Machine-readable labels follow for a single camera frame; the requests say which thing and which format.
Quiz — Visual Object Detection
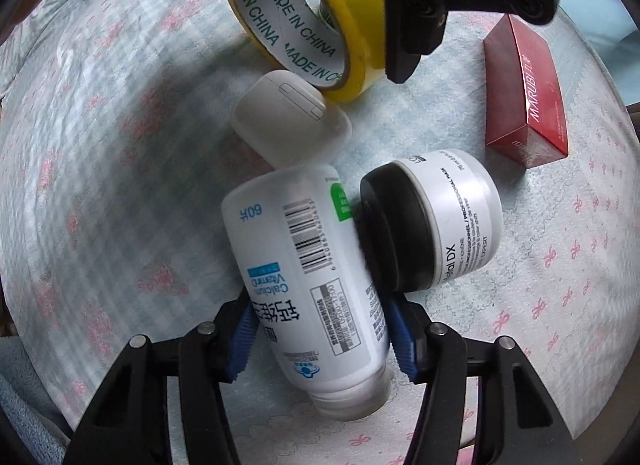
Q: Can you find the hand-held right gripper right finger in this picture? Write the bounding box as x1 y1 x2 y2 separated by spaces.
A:
384 294 576 465

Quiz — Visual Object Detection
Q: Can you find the yellow tape roll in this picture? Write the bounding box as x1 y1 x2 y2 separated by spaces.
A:
218 0 388 105

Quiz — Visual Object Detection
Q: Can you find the red cardboard box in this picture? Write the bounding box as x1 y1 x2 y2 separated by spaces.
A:
483 14 570 169

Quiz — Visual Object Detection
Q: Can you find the grey-blue textured cloth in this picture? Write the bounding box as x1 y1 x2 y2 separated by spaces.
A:
0 337 76 451

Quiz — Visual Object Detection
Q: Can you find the white rounded plastic case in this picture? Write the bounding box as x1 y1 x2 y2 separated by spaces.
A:
230 70 353 171

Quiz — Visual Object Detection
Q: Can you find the white supplement bottle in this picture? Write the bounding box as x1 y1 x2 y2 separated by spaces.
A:
221 164 396 421

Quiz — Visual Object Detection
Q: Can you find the checked floral bed sheet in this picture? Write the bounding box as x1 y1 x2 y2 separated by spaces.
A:
0 0 640 465

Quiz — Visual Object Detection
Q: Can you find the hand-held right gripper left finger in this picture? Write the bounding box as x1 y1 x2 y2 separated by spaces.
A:
62 289 262 465

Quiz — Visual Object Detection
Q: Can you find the white jar with black lid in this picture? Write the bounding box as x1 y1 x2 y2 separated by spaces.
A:
359 148 503 294

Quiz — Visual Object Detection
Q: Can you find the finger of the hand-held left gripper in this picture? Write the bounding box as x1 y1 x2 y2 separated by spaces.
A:
379 0 559 84

